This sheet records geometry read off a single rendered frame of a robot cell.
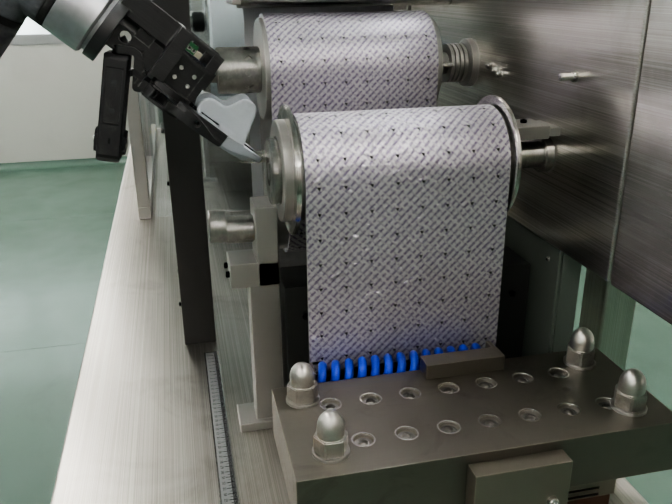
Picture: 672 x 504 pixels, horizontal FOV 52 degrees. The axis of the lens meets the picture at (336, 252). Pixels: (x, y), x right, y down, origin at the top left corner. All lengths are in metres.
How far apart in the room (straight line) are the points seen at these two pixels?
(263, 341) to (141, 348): 0.33
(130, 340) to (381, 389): 0.55
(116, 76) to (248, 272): 0.27
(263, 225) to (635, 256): 0.41
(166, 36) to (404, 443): 0.47
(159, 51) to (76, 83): 5.60
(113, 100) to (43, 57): 5.61
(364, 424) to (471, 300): 0.22
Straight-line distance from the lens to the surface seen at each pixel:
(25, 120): 6.47
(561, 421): 0.76
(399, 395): 0.77
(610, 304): 1.13
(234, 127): 0.77
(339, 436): 0.67
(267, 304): 0.87
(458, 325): 0.86
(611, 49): 0.79
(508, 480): 0.71
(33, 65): 6.39
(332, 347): 0.82
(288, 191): 0.74
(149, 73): 0.75
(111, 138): 0.77
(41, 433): 2.70
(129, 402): 1.04
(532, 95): 0.93
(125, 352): 1.17
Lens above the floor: 1.45
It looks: 21 degrees down
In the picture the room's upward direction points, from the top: 1 degrees counter-clockwise
